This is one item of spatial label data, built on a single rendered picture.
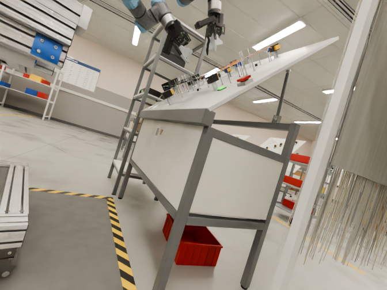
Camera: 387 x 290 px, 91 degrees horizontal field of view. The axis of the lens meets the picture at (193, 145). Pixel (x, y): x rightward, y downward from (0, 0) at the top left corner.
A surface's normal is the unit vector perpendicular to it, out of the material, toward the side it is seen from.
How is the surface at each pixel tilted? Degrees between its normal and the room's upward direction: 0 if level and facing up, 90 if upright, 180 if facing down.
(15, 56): 90
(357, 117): 90
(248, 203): 90
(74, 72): 90
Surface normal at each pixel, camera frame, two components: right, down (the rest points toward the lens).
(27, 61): 0.64, 0.21
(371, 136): 0.37, 0.11
